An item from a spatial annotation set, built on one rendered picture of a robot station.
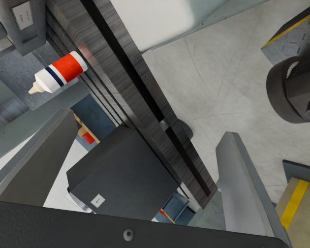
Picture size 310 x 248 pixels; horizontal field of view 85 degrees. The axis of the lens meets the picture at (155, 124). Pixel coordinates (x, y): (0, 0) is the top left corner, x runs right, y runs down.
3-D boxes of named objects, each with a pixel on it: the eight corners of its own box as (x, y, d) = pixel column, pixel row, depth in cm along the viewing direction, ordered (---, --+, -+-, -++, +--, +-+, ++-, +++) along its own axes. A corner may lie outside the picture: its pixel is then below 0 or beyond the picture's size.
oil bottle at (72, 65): (75, 47, 31) (17, 82, 27) (90, 67, 32) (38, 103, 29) (72, 52, 34) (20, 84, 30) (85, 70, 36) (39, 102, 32)
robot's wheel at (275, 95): (337, 93, 53) (314, 136, 46) (318, 98, 58) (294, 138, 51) (299, 43, 51) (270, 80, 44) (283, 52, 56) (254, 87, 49)
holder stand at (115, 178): (137, 129, 40) (63, 198, 33) (180, 185, 48) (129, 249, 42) (119, 124, 50) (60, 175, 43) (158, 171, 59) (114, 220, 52)
